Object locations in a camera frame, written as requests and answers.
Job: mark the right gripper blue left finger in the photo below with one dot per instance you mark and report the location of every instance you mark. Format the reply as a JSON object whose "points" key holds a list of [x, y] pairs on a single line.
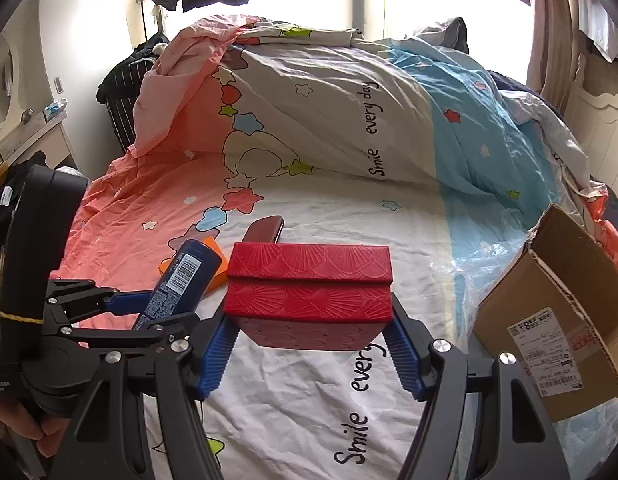
{"points": [[214, 359]]}

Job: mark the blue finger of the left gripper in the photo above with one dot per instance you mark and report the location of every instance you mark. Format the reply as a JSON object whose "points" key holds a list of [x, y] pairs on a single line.
{"points": [[126, 303], [173, 327]]}

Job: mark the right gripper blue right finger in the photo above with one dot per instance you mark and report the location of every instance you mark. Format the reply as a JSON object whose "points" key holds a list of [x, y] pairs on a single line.
{"points": [[405, 358]]}

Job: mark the dark blue cylinder bottle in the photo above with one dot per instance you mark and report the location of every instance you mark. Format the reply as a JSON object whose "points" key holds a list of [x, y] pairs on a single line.
{"points": [[181, 287]]}

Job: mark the orange envelope box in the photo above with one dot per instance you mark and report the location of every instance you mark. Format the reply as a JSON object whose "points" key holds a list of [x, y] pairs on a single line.
{"points": [[199, 262]]}

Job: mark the red gift box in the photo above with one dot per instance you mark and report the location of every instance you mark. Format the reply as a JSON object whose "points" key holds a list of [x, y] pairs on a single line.
{"points": [[317, 297]]}

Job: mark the maroon glasses case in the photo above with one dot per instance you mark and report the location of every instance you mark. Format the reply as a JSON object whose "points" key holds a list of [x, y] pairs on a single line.
{"points": [[264, 230]]}

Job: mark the person's left hand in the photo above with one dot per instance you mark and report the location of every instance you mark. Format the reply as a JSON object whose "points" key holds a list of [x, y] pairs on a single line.
{"points": [[47, 433]]}

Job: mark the clear plastic bag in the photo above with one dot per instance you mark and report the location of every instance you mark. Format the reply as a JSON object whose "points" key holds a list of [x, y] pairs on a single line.
{"points": [[467, 278]]}

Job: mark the black clothing pile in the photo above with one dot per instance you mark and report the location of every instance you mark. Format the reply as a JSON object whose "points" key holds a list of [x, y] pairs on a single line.
{"points": [[11, 188]]}

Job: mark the brown cardboard box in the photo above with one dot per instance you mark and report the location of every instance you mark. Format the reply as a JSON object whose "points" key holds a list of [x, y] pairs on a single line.
{"points": [[556, 309]]}

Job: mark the white desk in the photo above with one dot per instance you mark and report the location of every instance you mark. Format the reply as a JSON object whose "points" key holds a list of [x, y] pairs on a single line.
{"points": [[47, 136]]}

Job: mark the star patterned duvet cover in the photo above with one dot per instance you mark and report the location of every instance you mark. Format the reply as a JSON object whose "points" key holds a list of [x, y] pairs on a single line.
{"points": [[393, 143]]}

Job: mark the black striped suitcase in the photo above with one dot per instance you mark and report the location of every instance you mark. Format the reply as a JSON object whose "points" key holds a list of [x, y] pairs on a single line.
{"points": [[121, 87]]}

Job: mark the white bed headboard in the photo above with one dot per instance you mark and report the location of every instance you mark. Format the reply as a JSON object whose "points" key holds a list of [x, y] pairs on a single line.
{"points": [[594, 122]]}

